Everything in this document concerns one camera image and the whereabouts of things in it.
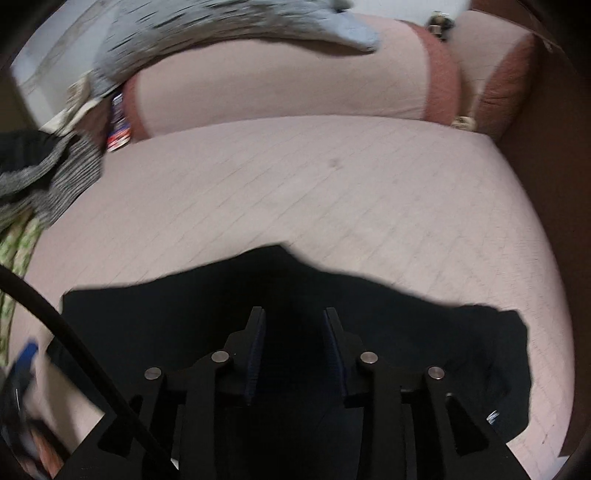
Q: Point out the pink quilted bed mattress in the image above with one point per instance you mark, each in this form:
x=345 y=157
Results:
x=323 y=194

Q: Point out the colourful printed packet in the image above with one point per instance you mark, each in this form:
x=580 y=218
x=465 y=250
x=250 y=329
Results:
x=117 y=127

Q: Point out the black pants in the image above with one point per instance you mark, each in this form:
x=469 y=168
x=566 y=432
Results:
x=415 y=332

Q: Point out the grey speckled blanket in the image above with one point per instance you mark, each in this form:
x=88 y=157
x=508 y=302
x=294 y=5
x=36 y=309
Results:
x=194 y=37

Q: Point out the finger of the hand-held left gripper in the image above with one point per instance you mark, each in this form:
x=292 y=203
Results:
x=27 y=356

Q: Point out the cream lace cloth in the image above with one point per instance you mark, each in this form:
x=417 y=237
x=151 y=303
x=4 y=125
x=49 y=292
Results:
x=78 y=94

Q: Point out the small dark metal object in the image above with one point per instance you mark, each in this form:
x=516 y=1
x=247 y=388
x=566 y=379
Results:
x=438 y=21

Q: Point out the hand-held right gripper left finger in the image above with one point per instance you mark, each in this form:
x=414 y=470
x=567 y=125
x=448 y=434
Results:
x=255 y=355

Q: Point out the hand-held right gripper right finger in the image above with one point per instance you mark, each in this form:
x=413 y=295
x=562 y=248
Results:
x=335 y=355

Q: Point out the large pink brown-edged pillow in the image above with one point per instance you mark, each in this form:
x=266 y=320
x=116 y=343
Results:
x=286 y=83

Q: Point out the small pink brown-edged pillow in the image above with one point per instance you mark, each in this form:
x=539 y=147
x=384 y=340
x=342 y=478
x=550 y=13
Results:
x=489 y=64

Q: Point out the green patterned cloth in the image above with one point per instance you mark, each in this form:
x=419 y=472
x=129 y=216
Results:
x=16 y=249

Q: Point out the grey knit garment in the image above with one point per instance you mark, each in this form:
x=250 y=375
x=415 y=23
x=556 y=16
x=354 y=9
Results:
x=69 y=175

